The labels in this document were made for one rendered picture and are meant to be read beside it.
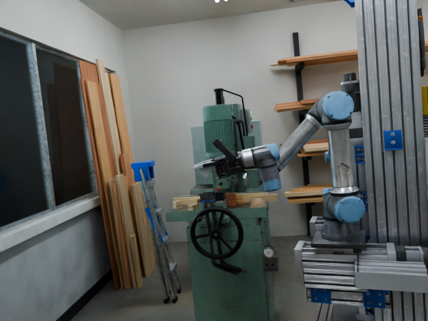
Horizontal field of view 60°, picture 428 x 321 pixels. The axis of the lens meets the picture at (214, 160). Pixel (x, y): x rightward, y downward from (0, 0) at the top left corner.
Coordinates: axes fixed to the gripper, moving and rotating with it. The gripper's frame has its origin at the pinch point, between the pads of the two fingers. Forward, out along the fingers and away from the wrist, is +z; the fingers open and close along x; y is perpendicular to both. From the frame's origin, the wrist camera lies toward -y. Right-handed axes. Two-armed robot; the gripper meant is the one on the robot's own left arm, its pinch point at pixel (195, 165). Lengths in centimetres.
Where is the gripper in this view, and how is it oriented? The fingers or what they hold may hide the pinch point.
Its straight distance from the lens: 157.7
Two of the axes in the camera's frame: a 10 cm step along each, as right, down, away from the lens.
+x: 0.4, -2.2, 9.8
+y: 2.5, 9.5, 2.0
